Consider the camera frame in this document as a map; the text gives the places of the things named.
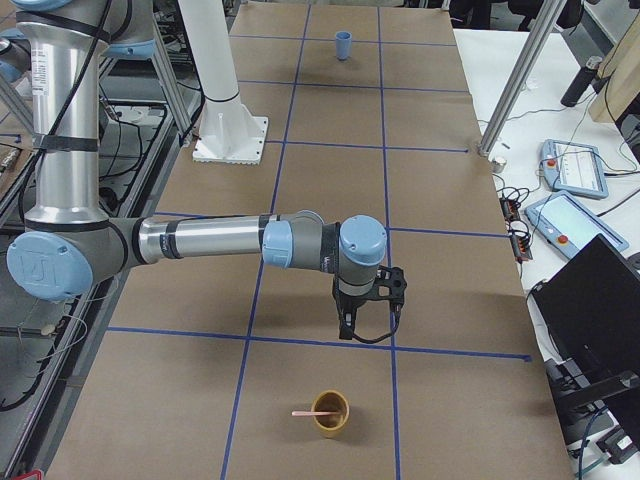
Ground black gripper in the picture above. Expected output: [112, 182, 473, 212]
[332, 279, 368, 340]

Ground pink chopstick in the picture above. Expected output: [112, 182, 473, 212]
[291, 410, 340, 417]

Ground light blue plastic cup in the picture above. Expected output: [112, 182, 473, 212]
[335, 31, 352, 61]

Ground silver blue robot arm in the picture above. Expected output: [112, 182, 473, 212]
[1, 28, 31, 83]
[7, 1, 405, 340]

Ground yellow wooden cup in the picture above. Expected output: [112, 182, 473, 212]
[311, 390, 350, 439]

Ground near black orange usb hub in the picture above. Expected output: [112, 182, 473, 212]
[509, 231, 533, 263]

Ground black orange usb hub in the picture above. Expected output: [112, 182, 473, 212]
[499, 198, 520, 222]
[509, 231, 533, 263]

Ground far black orange usb hub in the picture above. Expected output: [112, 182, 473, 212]
[499, 198, 520, 222]

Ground near blue teach pendant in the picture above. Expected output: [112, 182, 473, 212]
[525, 191, 629, 259]

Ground blue teach pendant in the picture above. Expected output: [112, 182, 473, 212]
[540, 139, 609, 199]
[525, 191, 629, 259]

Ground black laptop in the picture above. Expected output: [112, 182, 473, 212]
[533, 234, 639, 381]

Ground far blue teach pendant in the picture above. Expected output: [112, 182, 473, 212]
[540, 139, 609, 199]

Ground wooden board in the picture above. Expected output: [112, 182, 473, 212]
[589, 14, 639, 123]

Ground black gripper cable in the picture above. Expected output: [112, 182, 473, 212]
[349, 294, 405, 346]

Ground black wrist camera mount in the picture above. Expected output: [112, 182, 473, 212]
[370, 265, 407, 308]

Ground white camera mast base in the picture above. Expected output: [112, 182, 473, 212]
[178, 0, 269, 165]

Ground black camera stand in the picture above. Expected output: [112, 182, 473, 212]
[544, 359, 639, 446]

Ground aluminium frame post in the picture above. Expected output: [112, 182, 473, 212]
[477, 0, 566, 157]

